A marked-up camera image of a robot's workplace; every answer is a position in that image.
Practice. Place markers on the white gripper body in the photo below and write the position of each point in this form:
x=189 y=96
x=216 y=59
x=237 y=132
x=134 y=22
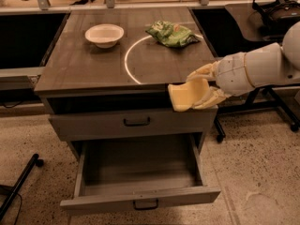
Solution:
x=232 y=73

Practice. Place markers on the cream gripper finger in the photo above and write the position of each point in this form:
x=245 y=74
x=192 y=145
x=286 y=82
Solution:
x=207 y=72
x=211 y=98

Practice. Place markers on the yellow sponge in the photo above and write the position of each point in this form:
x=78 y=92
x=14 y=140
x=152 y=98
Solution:
x=185 y=96

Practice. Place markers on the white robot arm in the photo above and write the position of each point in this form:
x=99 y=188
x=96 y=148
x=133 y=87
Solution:
x=276 y=64

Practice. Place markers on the grey drawer cabinet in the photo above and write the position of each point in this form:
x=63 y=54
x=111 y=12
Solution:
x=134 y=74

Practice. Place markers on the open grey lower drawer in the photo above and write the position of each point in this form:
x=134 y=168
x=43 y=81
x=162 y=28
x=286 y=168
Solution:
x=113 y=173

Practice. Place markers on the closed grey upper drawer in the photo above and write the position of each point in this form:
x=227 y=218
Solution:
x=107 y=125

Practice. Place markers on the black table stand right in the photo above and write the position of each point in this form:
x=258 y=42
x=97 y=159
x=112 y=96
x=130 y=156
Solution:
x=259 y=100

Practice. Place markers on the green chip bag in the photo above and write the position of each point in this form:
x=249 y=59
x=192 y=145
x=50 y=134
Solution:
x=172 y=35

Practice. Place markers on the black headset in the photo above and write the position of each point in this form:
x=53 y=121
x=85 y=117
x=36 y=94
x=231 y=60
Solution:
x=279 y=15

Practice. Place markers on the white bowl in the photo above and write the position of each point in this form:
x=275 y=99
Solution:
x=104 y=35

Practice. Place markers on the black stand leg left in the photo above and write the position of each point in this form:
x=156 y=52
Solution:
x=11 y=192

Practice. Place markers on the black upper drawer handle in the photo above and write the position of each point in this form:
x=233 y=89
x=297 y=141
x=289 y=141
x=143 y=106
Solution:
x=137 y=122

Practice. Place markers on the black drawer handle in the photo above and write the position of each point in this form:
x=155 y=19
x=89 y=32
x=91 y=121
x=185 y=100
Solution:
x=145 y=205
x=137 y=122

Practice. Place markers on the black lower drawer handle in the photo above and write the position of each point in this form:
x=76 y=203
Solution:
x=145 y=205

